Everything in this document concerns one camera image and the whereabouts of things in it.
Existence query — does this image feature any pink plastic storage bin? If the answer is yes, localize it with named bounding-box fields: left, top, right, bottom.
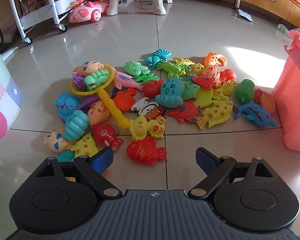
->
left=271, top=30, right=300, bottom=152

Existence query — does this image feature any pastel fabric storage basket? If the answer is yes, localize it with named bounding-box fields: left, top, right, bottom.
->
left=0, top=48, right=22, bottom=139

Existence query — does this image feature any blue whale toy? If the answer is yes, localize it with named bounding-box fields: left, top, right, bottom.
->
left=233, top=102, right=277, bottom=128

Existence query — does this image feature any pink toy car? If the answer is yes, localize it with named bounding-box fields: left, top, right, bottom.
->
left=69, top=0, right=109, bottom=23

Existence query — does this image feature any green lobster toy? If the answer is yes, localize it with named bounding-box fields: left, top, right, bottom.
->
left=157, top=60, right=191, bottom=78

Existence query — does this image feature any yellow toy net scoop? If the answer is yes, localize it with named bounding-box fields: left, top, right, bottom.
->
left=70, top=64, right=130, bottom=129

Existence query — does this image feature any teal shell toy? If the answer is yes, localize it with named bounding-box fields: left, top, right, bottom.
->
left=64, top=110, right=90, bottom=141

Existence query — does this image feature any red fish toy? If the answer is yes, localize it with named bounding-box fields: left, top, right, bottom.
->
left=126, top=137, right=166, bottom=165

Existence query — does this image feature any paper sheet on floor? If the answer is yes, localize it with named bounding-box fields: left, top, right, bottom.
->
left=238, top=9, right=254, bottom=23

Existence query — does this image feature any green turtle toy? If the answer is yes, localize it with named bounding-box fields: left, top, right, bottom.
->
left=235, top=79, right=255, bottom=104

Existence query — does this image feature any pink fish face toy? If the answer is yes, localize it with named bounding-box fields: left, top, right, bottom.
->
left=72, top=61, right=105, bottom=76

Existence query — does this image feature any orange spotted fish toy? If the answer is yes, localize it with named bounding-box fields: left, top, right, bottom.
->
left=204, top=52, right=228, bottom=67

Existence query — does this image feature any yellow goldfish toy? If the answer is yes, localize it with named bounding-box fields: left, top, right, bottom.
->
left=129, top=115, right=166, bottom=140

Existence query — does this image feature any white rolling cart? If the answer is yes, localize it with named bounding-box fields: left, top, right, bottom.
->
left=9, top=0, right=75, bottom=45

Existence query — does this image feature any teal octopus toy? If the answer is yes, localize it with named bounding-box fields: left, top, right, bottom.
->
left=155, top=77, right=184, bottom=108

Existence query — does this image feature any yellow flat fish toy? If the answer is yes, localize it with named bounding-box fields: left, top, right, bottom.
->
left=195, top=100, right=234, bottom=130

